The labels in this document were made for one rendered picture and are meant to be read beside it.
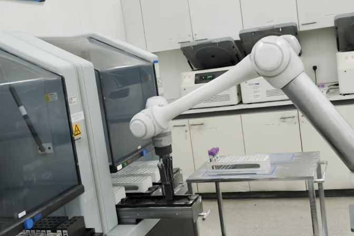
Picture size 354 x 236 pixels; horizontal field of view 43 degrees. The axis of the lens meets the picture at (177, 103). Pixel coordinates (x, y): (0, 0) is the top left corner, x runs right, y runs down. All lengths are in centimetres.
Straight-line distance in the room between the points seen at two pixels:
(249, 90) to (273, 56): 260
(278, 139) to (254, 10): 124
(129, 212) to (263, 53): 90
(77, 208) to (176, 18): 308
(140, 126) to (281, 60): 58
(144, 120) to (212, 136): 258
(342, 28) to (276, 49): 280
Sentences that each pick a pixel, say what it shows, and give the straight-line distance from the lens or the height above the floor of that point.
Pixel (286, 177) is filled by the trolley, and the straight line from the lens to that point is 207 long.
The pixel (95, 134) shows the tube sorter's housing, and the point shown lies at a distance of 183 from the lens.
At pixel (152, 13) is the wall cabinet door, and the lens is 464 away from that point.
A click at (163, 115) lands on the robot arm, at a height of 120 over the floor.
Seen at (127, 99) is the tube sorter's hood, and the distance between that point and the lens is 208.
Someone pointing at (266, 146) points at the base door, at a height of 50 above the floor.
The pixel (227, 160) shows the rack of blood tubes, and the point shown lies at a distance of 220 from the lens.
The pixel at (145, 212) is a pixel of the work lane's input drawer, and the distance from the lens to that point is 193.
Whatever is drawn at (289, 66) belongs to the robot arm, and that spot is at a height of 133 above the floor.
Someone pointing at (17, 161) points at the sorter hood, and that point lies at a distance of 143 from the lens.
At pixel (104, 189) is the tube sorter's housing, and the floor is 92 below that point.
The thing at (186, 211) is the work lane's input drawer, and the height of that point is 79.
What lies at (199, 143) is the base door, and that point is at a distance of 429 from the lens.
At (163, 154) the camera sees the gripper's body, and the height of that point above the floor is 101.
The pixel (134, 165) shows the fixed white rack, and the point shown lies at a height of 86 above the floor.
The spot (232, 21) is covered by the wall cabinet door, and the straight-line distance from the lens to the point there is 439.
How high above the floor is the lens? 141
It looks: 6 degrees down
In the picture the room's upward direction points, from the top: 8 degrees counter-clockwise
